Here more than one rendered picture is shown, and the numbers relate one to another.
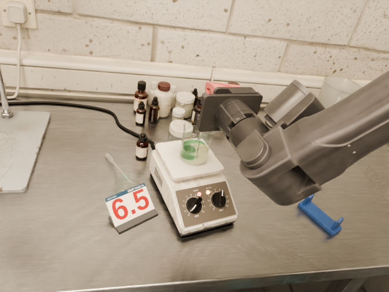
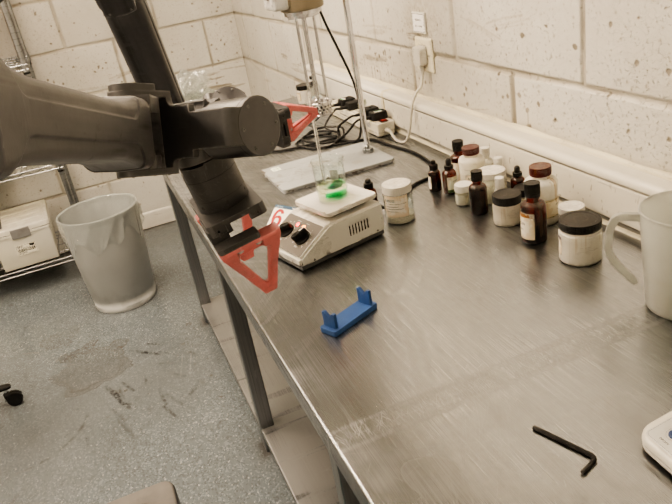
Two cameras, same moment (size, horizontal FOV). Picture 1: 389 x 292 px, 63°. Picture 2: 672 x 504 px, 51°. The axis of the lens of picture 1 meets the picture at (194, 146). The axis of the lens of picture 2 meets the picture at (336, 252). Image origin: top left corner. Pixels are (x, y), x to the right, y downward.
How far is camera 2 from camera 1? 1.36 m
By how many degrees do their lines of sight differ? 76
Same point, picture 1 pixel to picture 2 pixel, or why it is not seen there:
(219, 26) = (571, 72)
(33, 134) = (352, 167)
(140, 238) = not seen: hidden behind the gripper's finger
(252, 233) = (295, 283)
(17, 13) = (417, 56)
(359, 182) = (479, 352)
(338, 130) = not seen: hidden behind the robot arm
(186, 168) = (312, 200)
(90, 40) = (465, 87)
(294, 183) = not seen: hidden behind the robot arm
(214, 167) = (326, 209)
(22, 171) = (301, 182)
